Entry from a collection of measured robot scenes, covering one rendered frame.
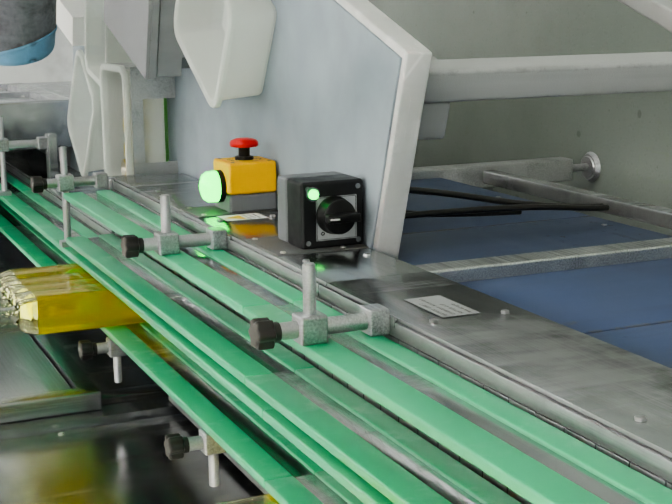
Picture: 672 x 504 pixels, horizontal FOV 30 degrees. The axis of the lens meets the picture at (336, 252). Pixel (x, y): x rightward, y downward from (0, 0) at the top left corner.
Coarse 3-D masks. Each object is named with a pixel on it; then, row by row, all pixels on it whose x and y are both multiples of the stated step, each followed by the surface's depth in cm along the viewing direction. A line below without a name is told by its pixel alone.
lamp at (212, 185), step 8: (208, 176) 172; (216, 176) 173; (224, 176) 173; (200, 184) 174; (208, 184) 172; (216, 184) 172; (224, 184) 172; (200, 192) 174; (208, 192) 172; (216, 192) 172; (224, 192) 173; (208, 200) 173; (216, 200) 173
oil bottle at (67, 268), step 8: (72, 264) 203; (8, 272) 198; (16, 272) 198; (24, 272) 198; (32, 272) 198; (40, 272) 198; (48, 272) 198; (56, 272) 198; (64, 272) 199; (72, 272) 199; (0, 280) 196; (8, 280) 195; (0, 288) 196
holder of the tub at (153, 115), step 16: (128, 64) 223; (144, 80) 214; (160, 80) 216; (144, 96) 215; (160, 96) 216; (144, 112) 216; (160, 112) 217; (144, 128) 216; (160, 128) 217; (144, 144) 216; (160, 144) 218; (176, 144) 219; (144, 160) 217; (160, 160) 218; (176, 160) 219
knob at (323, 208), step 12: (324, 204) 145; (336, 204) 145; (348, 204) 145; (324, 216) 144; (336, 216) 143; (348, 216) 144; (360, 216) 145; (324, 228) 146; (336, 228) 145; (348, 228) 146
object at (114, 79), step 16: (112, 64) 219; (112, 80) 228; (128, 80) 214; (112, 96) 229; (128, 96) 214; (112, 112) 229; (128, 112) 214; (112, 128) 230; (128, 128) 215; (112, 144) 230; (128, 144) 215; (112, 160) 231; (128, 160) 216
